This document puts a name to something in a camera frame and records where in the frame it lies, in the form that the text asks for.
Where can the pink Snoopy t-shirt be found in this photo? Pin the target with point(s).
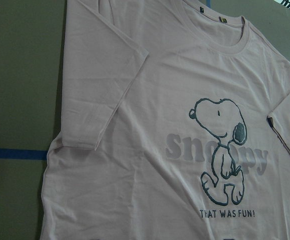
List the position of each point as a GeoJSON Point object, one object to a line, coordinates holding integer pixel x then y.
{"type": "Point", "coordinates": [175, 125]}

